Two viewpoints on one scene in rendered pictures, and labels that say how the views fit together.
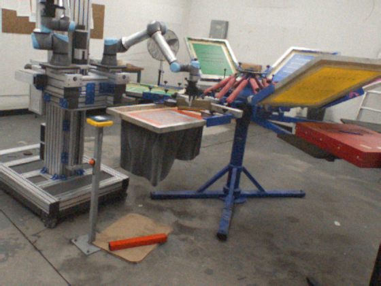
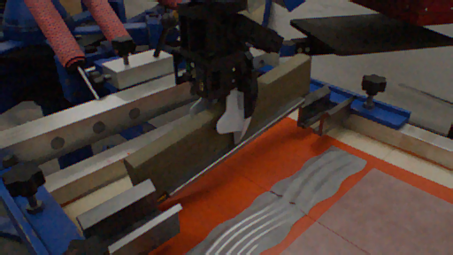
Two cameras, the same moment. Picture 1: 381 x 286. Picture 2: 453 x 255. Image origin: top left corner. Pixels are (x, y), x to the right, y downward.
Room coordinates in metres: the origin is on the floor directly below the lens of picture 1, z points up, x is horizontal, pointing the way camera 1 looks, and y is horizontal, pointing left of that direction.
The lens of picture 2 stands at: (2.88, 0.20, 1.31)
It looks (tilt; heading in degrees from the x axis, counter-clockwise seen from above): 32 degrees down; 271
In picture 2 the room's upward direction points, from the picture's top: straight up
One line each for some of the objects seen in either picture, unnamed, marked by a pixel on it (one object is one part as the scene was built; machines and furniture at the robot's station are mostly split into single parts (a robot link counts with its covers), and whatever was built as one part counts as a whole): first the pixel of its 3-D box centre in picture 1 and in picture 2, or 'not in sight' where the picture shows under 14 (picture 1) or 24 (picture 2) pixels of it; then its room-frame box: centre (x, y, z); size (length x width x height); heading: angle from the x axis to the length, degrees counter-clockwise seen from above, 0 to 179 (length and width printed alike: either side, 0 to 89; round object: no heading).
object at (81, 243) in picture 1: (95, 183); not in sight; (2.38, 0.40, 0.48); 0.22 x 0.22 x 0.96; 45
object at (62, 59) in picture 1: (60, 58); not in sight; (2.75, 0.80, 1.31); 0.15 x 0.15 x 0.10
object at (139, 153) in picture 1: (138, 149); not in sight; (2.49, 0.12, 0.74); 0.45 x 0.03 x 0.43; 45
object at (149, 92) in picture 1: (157, 84); not in sight; (3.68, 0.05, 1.05); 1.08 x 0.61 x 0.23; 75
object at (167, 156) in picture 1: (180, 152); not in sight; (2.51, -0.19, 0.74); 0.46 x 0.04 x 0.42; 135
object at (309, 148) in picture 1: (282, 131); (253, 49); (2.80, -1.00, 0.91); 1.34 x 0.40 x 0.08; 15
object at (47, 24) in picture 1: (49, 24); not in sight; (2.46, 0.79, 1.56); 0.11 x 0.08 x 0.11; 114
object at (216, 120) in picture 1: (217, 120); (329, 104); (2.67, -0.45, 0.97); 0.30 x 0.05 x 0.07; 135
